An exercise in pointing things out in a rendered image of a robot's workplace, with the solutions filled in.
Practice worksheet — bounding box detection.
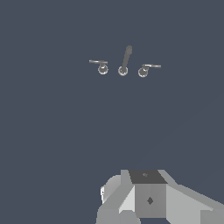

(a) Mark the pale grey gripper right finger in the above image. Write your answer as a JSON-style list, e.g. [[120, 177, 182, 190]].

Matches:
[[149, 169, 224, 224]]

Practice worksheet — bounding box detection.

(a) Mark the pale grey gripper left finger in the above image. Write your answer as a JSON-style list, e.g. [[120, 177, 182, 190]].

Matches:
[[95, 169, 151, 224]]

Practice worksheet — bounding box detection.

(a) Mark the grey faucet lever handle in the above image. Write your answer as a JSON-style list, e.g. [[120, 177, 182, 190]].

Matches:
[[88, 59, 109, 75], [137, 63, 162, 79]]

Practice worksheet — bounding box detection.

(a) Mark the middle metal ring peg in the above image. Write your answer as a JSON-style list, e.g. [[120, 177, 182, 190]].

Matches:
[[117, 45, 134, 77]]

